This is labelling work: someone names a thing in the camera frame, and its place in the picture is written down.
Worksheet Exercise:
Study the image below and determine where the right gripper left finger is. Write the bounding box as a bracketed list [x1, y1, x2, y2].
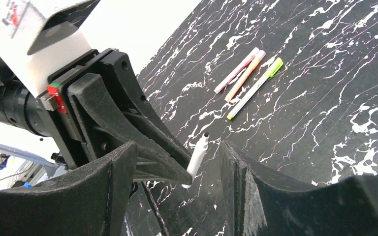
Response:
[0, 142, 138, 236]

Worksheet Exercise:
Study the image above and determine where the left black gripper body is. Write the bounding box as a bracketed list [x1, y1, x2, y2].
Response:
[24, 49, 124, 170]

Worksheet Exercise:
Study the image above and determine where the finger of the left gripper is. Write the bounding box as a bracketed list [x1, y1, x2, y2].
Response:
[66, 72, 193, 186]
[101, 51, 190, 169]

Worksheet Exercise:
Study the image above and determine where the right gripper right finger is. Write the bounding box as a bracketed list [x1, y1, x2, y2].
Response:
[220, 141, 378, 236]

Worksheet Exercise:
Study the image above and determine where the pink marker pen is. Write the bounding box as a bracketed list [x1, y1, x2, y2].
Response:
[214, 47, 260, 94]

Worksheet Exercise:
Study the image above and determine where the green white pen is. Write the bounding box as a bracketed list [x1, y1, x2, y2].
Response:
[226, 58, 284, 120]

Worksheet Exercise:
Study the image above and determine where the orange marker pen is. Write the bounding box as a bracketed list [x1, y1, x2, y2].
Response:
[224, 50, 266, 102]

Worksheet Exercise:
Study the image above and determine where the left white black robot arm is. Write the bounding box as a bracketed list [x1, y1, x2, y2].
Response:
[0, 48, 192, 184]

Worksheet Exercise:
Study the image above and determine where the aluminium frame rail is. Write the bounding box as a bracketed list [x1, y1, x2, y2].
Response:
[0, 138, 66, 190]

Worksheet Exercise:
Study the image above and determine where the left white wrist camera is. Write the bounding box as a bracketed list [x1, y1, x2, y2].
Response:
[0, 0, 99, 97]

